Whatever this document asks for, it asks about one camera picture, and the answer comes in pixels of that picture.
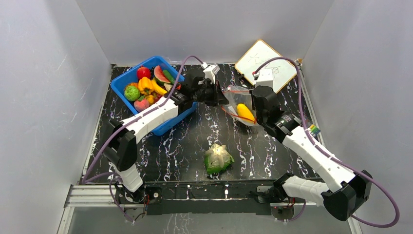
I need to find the red toy pomegranate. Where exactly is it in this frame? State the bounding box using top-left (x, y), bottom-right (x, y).
top-left (136, 66), bottom-right (151, 80)

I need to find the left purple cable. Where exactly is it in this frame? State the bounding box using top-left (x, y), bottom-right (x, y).
top-left (80, 55), bottom-right (204, 223)

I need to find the blue plastic bin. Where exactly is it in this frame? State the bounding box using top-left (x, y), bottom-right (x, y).
top-left (110, 56), bottom-right (197, 136)

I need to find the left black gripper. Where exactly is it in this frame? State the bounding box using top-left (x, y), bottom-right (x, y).
top-left (192, 81), bottom-right (228, 107)

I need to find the clear zip top bag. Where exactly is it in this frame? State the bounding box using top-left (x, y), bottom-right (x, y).
top-left (222, 85), bottom-right (258, 127)

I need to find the green toy custard apple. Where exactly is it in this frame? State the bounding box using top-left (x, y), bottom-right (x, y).
top-left (124, 85), bottom-right (141, 102)

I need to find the green toy lettuce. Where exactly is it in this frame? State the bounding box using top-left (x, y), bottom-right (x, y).
top-left (204, 143), bottom-right (235, 175)

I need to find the pack of coloured markers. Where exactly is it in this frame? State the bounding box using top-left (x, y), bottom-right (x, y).
top-left (308, 124), bottom-right (320, 137)

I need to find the green toy cucumber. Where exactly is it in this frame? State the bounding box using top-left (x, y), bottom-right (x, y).
top-left (162, 70), bottom-right (175, 84)

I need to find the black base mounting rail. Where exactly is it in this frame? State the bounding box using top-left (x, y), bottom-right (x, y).
top-left (64, 177), bottom-right (326, 216)

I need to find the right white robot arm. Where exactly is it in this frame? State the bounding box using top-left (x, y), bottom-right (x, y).
top-left (250, 86), bottom-right (371, 221)

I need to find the white dry-erase board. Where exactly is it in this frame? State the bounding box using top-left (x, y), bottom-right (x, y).
top-left (235, 39), bottom-right (297, 93)

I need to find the toy peach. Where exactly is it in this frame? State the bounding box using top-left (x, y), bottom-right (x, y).
top-left (133, 98), bottom-right (150, 112)

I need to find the toy watermelon slice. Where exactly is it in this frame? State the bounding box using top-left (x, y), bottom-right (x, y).
top-left (153, 66), bottom-right (171, 85)

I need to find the purple cable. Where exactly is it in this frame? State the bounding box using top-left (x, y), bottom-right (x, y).
top-left (253, 57), bottom-right (401, 229)
top-left (80, 55), bottom-right (204, 223)

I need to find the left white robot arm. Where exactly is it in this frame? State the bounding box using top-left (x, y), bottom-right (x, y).
top-left (102, 77), bottom-right (229, 203)

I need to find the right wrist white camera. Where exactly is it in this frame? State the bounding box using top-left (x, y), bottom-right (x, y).
top-left (253, 68), bottom-right (274, 88)

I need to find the wrist white camera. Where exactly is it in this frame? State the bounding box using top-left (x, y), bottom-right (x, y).
top-left (201, 62), bottom-right (220, 84)
top-left (253, 68), bottom-right (274, 88)

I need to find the yellow toy mango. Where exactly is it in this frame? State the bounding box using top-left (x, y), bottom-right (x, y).
top-left (236, 103), bottom-right (255, 123)

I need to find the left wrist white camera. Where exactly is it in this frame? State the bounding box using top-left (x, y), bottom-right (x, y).
top-left (201, 62), bottom-right (220, 84)

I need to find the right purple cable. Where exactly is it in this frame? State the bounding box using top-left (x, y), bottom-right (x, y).
top-left (253, 57), bottom-right (401, 229)

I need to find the yellow toy bell pepper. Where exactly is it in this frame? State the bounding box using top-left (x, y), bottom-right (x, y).
top-left (138, 77), bottom-right (154, 95)

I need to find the toy banana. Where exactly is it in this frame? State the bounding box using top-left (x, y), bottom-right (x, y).
top-left (151, 79), bottom-right (167, 96)

